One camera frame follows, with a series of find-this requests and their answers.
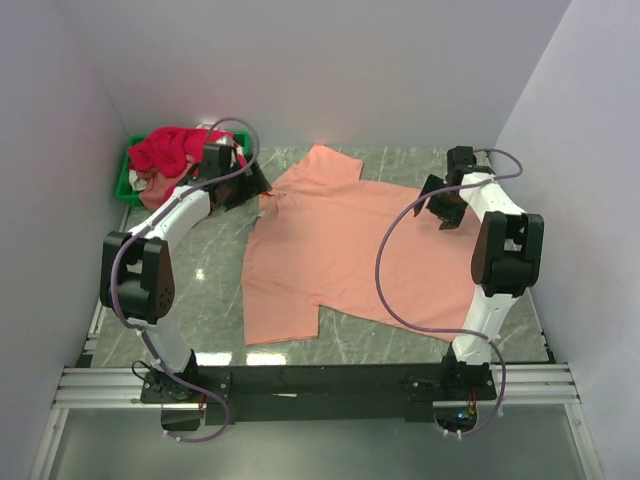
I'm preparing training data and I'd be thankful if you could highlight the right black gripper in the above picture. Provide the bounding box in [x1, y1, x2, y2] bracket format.
[413, 175, 468, 232]

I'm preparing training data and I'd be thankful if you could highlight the salmon pink t shirt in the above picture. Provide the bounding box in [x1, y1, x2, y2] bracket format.
[241, 145, 480, 345]

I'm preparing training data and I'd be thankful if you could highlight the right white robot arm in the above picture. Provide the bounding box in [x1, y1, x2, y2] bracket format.
[413, 146, 544, 365]

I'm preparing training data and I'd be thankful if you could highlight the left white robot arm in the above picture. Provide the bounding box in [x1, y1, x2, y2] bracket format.
[100, 140, 271, 402]

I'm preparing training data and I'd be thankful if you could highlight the magenta red t shirt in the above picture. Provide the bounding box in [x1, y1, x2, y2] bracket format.
[127, 126, 245, 178]

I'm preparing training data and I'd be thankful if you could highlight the dusty pink garment in bin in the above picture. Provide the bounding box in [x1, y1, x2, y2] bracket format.
[139, 170, 186, 211]

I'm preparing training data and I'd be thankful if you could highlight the white garment in bin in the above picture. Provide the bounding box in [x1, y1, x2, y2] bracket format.
[128, 170, 147, 193]

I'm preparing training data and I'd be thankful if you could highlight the green plastic bin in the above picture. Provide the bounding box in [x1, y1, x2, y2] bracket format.
[115, 130, 251, 207]

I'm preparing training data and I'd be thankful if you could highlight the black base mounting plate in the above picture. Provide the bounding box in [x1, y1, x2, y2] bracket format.
[140, 362, 497, 425]

